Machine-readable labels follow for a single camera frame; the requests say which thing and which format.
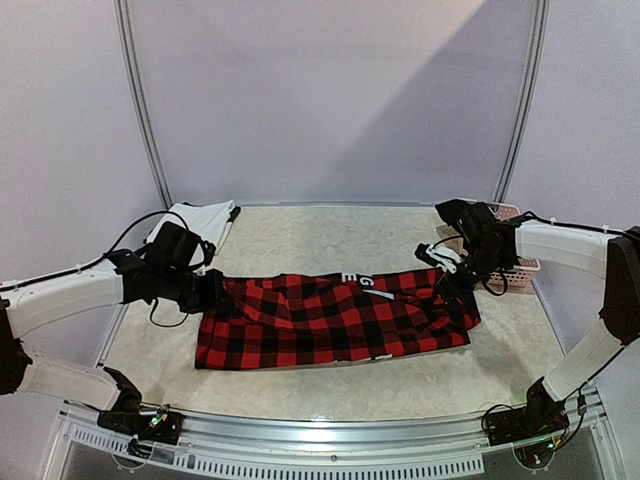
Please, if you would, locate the aluminium front rail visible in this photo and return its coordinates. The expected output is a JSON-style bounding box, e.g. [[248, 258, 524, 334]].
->
[[43, 388, 626, 479]]

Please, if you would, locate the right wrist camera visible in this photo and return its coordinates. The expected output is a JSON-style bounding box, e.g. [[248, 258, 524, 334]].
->
[[414, 243, 463, 274]]

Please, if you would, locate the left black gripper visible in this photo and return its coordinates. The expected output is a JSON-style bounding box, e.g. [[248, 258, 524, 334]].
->
[[160, 266, 232, 314]]

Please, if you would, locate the pink plastic laundry basket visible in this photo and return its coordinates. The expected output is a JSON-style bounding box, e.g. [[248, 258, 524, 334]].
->
[[487, 202, 541, 291]]

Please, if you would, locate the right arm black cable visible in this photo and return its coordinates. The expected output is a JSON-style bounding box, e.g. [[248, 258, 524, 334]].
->
[[429, 212, 640, 296]]

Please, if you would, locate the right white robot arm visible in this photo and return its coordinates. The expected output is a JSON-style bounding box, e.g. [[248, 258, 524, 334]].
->
[[428, 199, 639, 402]]

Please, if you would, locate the aluminium frame post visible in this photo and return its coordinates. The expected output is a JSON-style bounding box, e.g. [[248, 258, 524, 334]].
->
[[492, 0, 550, 203], [114, 0, 173, 208]]

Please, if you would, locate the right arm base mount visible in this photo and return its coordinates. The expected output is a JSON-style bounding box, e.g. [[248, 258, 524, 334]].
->
[[481, 379, 569, 446]]

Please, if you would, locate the left aluminium frame post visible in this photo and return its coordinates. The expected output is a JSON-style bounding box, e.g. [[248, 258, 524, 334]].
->
[[114, 0, 173, 208]]

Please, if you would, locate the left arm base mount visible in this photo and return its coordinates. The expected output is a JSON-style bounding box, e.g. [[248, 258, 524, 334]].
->
[[97, 405, 185, 445]]

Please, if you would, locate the red black plaid garment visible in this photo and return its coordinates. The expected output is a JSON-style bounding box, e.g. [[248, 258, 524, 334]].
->
[[195, 269, 481, 371]]

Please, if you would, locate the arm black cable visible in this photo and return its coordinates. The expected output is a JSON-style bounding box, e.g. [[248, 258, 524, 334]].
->
[[0, 209, 216, 326], [429, 212, 640, 296]]

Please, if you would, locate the white green raglan t-shirt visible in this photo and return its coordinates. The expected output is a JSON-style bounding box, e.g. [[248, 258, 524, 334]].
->
[[145, 200, 241, 255]]

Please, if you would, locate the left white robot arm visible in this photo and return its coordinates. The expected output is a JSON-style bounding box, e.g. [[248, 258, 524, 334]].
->
[[1, 223, 225, 434]]

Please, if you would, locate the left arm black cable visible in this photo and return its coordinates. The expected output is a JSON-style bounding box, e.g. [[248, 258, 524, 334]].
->
[[0, 209, 216, 326]]

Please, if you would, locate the right aluminium frame post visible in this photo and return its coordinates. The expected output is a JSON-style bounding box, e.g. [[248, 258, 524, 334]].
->
[[492, 0, 550, 203]]

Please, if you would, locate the black garment in basket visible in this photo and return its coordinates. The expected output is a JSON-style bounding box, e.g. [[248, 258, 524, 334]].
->
[[435, 199, 476, 237]]

